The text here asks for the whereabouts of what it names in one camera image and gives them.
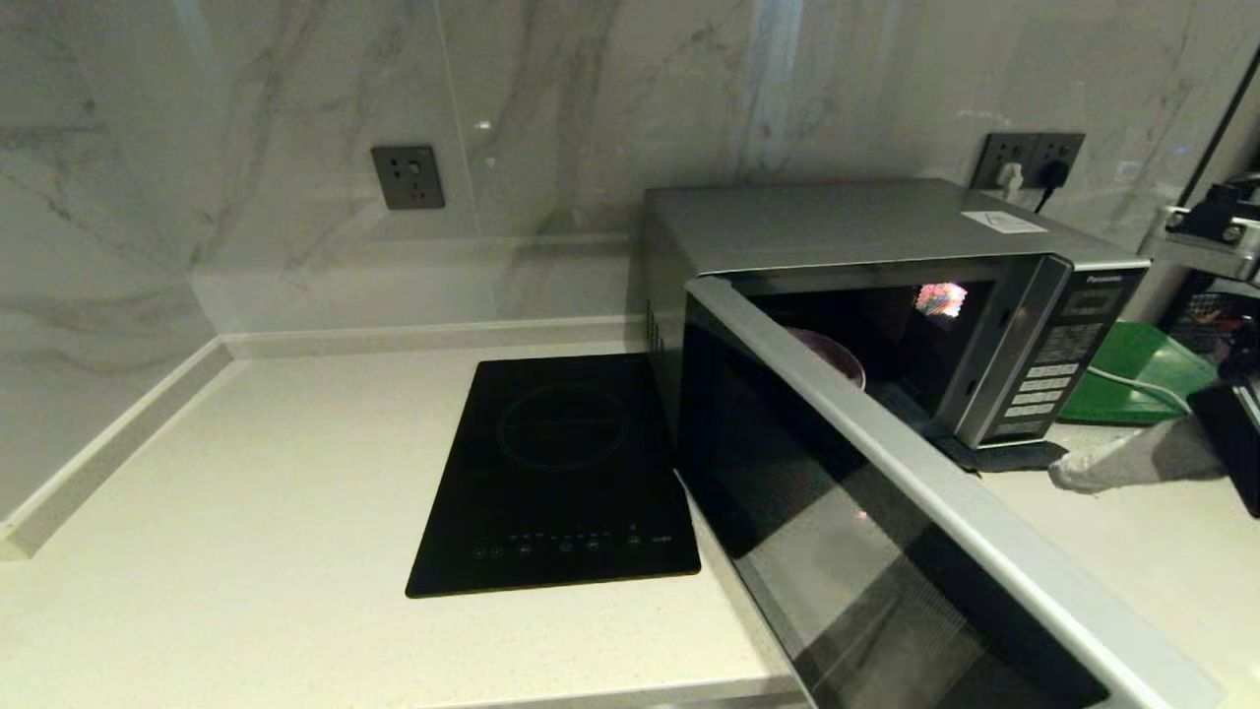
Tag black glass microwave door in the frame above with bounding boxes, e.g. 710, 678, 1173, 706
672, 276, 1227, 709

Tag purple plastic plate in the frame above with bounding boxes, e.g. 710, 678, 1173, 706
786, 327, 867, 392

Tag green plastic cutting board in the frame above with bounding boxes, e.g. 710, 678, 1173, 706
1058, 320, 1222, 426

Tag black cloth pad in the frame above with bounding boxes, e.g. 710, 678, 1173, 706
935, 438, 1072, 476

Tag white paper label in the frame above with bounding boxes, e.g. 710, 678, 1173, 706
962, 210, 1048, 234

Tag black power plug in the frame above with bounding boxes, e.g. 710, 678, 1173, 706
1035, 159, 1072, 213

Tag black induction cooktop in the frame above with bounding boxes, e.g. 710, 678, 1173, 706
405, 352, 702, 599

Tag white power cable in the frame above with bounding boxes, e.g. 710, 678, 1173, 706
1086, 364, 1197, 415

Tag black wire basket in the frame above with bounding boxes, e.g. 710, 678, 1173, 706
1166, 290, 1246, 351

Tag grey double wall socket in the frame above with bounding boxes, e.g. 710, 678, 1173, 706
973, 132, 1087, 191

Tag grey single wall socket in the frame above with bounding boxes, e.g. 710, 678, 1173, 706
370, 145, 446, 211

